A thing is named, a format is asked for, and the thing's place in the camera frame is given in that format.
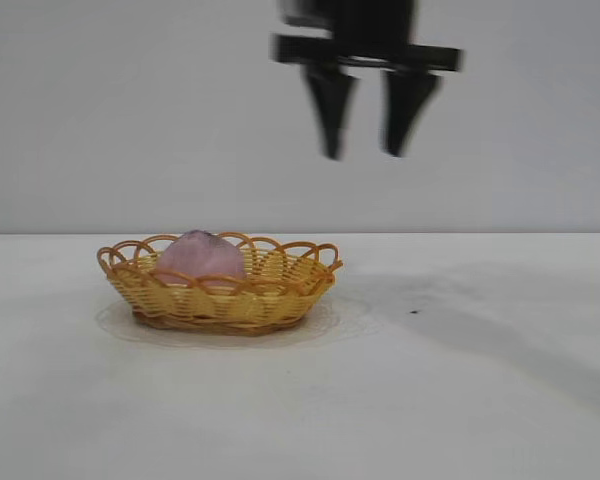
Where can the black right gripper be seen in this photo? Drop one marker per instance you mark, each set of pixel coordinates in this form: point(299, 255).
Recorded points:
point(375, 35)

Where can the yellow woven plastic basket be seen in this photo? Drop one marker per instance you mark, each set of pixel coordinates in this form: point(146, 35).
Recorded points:
point(260, 295)

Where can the pink peach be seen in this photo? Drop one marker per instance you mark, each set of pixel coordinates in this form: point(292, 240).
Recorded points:
point(200, 257)

